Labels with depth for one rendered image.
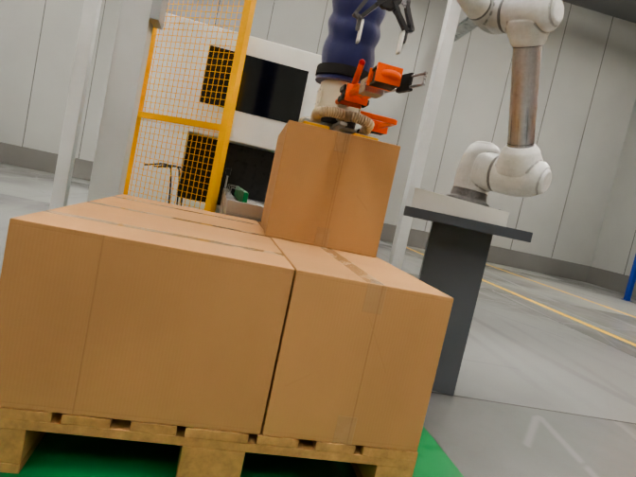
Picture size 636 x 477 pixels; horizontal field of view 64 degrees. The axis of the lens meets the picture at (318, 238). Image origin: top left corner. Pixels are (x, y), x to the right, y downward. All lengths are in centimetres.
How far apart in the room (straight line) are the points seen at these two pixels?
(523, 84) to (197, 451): 166
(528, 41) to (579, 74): 1180
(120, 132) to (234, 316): 209
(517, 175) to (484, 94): 1050
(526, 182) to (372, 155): 67
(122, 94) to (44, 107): 892
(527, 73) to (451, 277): 85
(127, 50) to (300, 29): 877
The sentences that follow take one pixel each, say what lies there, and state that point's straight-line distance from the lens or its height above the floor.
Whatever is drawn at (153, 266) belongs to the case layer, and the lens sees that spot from 114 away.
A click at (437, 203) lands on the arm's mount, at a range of 213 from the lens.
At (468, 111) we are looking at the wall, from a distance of 1242.
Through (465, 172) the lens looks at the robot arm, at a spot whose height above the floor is 94.
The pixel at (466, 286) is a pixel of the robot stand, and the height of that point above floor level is 47.
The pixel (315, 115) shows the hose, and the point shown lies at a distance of 189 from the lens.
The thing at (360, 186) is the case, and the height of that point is 78.
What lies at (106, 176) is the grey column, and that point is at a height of 57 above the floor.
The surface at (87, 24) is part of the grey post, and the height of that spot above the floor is 180.
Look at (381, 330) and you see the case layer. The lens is 123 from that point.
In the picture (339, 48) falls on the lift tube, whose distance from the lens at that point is 203.
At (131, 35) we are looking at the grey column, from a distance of 318.
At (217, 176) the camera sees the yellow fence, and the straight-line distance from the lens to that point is 313.
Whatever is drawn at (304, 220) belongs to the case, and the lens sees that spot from 174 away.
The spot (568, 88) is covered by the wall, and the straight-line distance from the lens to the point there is 1367.
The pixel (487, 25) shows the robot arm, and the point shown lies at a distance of 216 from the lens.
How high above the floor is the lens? 72
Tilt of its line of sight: 5 degrees down
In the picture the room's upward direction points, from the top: 12 degrees clockwise
